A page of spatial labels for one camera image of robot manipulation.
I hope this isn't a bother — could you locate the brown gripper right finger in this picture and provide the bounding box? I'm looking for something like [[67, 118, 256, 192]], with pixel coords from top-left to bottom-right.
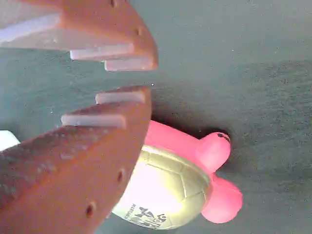
[[0, 0, 159, 72]]

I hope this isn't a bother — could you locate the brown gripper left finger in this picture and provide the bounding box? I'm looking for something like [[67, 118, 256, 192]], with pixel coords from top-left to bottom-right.
[[0, 85, 153, 234]]

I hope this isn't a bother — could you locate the pink turtle toy gold shell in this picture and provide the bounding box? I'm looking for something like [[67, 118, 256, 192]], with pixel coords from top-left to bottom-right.
[[111, 119, 244, 230]]

